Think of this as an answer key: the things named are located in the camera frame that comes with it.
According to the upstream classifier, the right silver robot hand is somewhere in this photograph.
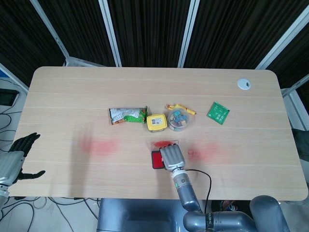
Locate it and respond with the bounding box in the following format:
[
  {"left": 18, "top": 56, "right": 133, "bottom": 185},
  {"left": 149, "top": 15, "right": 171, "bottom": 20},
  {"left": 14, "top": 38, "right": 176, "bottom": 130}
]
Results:
[{"left": 160, "top": 144, "right": 186, "bottom": 173}]

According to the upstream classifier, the clear round tub with cubes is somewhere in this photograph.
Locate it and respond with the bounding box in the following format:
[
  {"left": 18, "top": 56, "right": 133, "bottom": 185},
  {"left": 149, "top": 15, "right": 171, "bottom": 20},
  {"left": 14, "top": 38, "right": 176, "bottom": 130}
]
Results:
[{"left": 167, "top": 108, "right": 190, "bottom": 132}]

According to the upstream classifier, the white cable grommet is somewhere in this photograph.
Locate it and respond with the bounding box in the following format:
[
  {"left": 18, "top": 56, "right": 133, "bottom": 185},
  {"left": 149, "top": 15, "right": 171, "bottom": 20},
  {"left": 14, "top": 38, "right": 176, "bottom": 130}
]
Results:
[{"left": 237, "top": 78, "right": 252, "bottom": 91}]

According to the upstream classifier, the clear ink pad lid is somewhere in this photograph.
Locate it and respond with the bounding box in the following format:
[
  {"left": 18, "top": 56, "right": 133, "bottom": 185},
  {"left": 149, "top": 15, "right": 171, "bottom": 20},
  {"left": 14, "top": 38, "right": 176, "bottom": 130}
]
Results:
[{"left": 149, "top": 139, "right": 180, "bottom": 152}]

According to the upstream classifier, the yellow lidded box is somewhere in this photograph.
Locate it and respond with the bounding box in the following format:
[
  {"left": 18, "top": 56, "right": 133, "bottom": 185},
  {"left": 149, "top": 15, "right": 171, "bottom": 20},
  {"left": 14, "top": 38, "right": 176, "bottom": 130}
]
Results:
[{"left": 146, "top": 114, "right": 168, "bottom": 132}]

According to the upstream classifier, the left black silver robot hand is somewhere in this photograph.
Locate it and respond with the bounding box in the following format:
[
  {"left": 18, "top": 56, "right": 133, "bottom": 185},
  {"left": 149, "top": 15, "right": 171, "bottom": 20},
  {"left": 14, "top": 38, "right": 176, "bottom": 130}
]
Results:
[{"left": 0, "top": 132, "right": 46, "bottom": 187}]

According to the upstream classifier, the black box device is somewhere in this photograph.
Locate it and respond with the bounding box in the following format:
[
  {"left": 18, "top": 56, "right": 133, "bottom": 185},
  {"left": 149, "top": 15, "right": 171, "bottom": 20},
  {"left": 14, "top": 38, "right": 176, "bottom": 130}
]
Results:
[{"left": 0, "top": 88, "right": 20, "bottom": 107}]

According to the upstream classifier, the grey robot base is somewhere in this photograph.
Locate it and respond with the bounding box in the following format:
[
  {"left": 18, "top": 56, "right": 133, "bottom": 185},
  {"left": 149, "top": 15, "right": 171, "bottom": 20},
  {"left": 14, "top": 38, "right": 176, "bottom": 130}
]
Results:
[{"left": 96, "top": 198, "right": 201, "bottom": 232}]

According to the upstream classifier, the red ink pad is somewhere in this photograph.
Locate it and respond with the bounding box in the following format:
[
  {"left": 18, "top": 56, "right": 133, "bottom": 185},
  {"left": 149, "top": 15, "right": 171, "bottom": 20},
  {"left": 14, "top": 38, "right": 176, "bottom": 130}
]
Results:
[{"left": 151, "top": 149, "right": 166, "bottom": 170}]

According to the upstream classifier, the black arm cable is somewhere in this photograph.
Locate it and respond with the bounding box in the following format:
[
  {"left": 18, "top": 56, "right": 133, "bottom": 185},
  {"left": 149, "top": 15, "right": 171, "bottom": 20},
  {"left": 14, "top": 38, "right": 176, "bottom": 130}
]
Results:
[{"left": 185, "top": 169, "right": 212, "bottom": 214}]

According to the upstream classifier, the white partition post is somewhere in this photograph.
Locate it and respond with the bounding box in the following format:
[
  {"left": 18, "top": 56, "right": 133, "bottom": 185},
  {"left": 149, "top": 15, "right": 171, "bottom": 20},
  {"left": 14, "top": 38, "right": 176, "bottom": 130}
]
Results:
[
  {"left": 30, "top": 0, "right": 71, "bottom": 59},
  {"left": 254, "top": 9, "right": 309, "bottom": 70},
  {"left": 178, "top": 0, "right": 201, "bottom": 69},
  {"left": 98, "top": 0, "right": 123, "bottom": 68}
]

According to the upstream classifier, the green square sachet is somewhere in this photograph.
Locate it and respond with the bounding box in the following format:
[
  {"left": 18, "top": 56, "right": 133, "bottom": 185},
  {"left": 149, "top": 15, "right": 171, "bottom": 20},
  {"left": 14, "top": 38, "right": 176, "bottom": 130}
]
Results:
[{"left": 206, "top": 101, "right": 230, "bottom": 125}]

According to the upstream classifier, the green snack bag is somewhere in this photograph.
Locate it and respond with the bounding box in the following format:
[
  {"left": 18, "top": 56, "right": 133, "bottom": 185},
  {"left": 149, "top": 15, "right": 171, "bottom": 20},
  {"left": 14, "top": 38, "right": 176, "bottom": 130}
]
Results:
[{"left": 108, "top": 105, "right": 152, "bottom": 126}]

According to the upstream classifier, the dark object beside table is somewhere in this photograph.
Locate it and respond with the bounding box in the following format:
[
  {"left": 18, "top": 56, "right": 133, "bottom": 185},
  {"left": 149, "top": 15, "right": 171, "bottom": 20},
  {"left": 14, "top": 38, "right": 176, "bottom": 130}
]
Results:
[{"left": 291, "top": 129, "right": 309, "bottom": 160}]

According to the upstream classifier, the black floor cable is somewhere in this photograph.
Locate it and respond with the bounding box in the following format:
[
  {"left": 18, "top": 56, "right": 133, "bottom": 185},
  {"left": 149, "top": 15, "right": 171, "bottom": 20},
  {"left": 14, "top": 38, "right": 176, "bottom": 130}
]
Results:
[{"left": 0, "top": 111, "right": 19, "bottom": 148}]

